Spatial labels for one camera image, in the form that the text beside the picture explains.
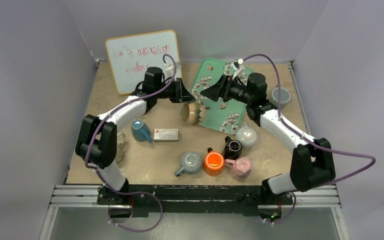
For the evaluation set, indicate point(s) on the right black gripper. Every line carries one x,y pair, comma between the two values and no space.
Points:
224,89

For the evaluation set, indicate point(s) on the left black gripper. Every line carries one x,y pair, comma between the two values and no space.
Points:
181,94

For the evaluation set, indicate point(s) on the beige brown mug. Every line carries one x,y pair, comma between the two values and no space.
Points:
193,113

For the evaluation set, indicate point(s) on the grey mug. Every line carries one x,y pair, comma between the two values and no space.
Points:
280,95

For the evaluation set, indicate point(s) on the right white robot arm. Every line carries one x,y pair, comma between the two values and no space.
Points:
312,163

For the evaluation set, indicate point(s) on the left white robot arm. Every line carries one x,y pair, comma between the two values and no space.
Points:
97,139

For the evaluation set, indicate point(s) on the white speckled mug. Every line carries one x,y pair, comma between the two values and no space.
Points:
247,136

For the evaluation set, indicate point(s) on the blue teal mug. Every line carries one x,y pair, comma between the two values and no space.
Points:
140,131

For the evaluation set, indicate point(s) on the black mug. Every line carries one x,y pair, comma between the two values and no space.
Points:
232,149

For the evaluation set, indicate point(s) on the grey-blue upside-down mug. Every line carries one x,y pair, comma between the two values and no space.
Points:
190,163

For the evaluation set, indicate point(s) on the orange mug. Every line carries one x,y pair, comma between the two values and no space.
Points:
213,162

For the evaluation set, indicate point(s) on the pink faceted mug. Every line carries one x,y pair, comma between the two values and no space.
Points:
240,168

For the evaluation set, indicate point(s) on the cream white mug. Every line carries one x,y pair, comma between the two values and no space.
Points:
120,153

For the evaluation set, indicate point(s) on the green floral tray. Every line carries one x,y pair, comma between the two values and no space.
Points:
225,117

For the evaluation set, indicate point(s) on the small white card box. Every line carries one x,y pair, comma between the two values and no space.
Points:
165,135

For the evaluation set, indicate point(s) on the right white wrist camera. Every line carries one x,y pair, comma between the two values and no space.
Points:
238,67

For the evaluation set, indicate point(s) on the white whiteboard yellow frame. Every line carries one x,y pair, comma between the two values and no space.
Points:
130,56

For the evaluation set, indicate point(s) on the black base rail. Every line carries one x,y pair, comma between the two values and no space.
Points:
143,199

